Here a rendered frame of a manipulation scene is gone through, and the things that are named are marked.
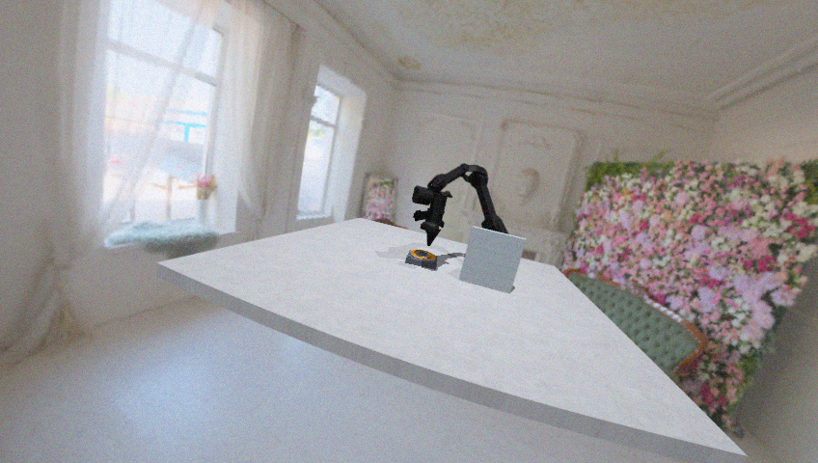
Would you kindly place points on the orange round plate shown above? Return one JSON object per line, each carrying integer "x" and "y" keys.
{"x": 415, "y": 254}

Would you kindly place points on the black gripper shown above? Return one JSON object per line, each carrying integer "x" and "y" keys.
{"x": 435, "y": 221}

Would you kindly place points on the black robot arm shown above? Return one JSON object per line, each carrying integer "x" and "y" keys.
{"x": 478, "y": 178}

